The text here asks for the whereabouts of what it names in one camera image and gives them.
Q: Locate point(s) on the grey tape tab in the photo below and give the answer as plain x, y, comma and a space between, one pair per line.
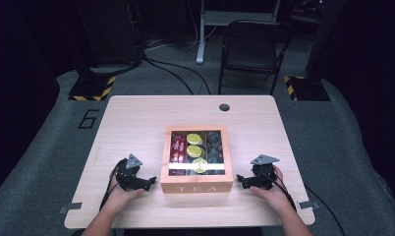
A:
308, 205
70, 207

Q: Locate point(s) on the green coffee capsule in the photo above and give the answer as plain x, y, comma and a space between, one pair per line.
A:
199, 165
194, 139
194, 151

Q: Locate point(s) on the person's left hand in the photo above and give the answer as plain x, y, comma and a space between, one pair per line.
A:
120, 198

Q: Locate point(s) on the red coffee sachet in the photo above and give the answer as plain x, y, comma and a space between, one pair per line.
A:
174, 149
182, 149

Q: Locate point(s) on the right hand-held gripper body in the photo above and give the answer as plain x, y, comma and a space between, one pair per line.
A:
264, 178

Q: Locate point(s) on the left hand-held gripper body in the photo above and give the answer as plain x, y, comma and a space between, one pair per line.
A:
128, 178

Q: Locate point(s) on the black folding chair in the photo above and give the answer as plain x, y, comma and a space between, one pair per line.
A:
251, 54

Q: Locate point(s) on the wooden box with glass lid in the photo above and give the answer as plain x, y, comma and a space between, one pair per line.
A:
196, 187

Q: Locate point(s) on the white desk frame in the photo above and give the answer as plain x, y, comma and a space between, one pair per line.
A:
201, 39

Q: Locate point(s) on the clear tea bag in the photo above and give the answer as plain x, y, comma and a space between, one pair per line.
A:
215, 154
214, 138

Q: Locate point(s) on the black stand with striped base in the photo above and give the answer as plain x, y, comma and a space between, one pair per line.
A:
308, 88
92, 88

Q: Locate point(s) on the black cabinet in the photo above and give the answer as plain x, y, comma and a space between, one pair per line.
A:
113, 32

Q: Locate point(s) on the person's right hand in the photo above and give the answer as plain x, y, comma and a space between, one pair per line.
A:
277, 198

